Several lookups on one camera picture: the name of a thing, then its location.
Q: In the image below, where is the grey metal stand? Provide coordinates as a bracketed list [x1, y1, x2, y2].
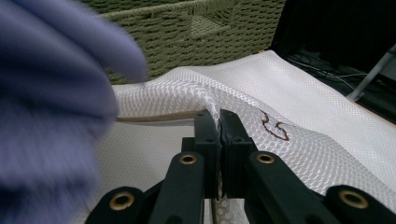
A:
[345, 43, 396, 103]

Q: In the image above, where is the green woven basket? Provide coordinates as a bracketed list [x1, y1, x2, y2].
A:
[78, 0, 288, 86]

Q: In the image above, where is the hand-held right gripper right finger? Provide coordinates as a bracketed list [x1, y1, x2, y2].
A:
[219, 108, 259, 200]

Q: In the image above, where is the white mesh laundry bag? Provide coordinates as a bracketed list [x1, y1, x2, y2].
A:
[70, 49, 396, 224]

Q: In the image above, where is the bundle of floor cables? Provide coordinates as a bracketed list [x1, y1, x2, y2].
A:
[288, 50, 370, 92]

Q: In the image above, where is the wooden table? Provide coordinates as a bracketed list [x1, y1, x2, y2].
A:
[354, 102, 396, 129]

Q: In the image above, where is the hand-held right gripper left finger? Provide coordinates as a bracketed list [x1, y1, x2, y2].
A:
[181, 108, 223, 201]

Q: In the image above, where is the purple garment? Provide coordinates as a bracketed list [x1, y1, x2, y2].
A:
[0, 0, 149, 224]

